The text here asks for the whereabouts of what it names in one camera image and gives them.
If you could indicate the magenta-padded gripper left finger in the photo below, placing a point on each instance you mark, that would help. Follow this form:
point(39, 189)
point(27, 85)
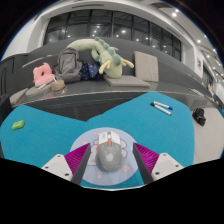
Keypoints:
point(59, 165)

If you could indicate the round light blue mouse pad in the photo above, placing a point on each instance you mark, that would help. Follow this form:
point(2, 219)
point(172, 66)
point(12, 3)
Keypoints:
point(128, 146)

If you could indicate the black bag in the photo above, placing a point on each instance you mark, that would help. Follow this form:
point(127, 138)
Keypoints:
point(199, 116)

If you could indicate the flat grey seat cushion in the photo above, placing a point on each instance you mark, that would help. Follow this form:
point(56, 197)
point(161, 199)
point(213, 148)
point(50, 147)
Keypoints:
point(18, 96)
point(126, 81)
point(38, 91)

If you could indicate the upright grey cushion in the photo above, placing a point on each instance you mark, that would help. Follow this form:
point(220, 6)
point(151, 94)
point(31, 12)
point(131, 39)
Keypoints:
point(146, 66)

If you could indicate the grey computer mouse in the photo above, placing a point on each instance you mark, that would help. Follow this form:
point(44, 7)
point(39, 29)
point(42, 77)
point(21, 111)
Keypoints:
point(108, 156)

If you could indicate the ceiling lights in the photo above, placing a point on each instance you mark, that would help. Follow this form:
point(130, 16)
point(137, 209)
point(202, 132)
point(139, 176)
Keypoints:
point(174, 14)

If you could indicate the pink plush cushion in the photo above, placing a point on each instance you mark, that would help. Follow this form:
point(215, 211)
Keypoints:
point(43, 75)

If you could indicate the grey backpack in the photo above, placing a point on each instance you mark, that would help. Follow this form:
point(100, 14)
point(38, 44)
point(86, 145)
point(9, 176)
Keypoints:
point(68, 65)

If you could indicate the small green case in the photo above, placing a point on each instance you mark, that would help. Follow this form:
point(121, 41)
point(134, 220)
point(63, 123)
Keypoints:
point(18, 125)

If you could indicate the dark glass window wall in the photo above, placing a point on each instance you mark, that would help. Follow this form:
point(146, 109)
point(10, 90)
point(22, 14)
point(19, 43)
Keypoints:
point(110, 26)

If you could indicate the small tan woven basket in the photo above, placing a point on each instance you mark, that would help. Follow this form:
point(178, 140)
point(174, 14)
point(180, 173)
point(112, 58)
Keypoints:
point(58, 85)

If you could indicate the green dragon plush toy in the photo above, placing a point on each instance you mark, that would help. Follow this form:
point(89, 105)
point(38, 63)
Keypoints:
point(113, 63)

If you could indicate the white marker with dark cap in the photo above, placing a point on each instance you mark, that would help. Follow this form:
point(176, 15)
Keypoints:
point(161, 109)

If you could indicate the white marker with blue cap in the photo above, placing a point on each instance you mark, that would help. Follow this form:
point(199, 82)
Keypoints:
point(163, 105)

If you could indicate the dark blue patterned bag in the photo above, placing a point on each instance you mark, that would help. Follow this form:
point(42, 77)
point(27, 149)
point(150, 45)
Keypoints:
point(89, 71)

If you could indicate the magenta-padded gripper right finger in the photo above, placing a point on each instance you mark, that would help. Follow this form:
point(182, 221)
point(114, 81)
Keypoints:
point(165, 165)

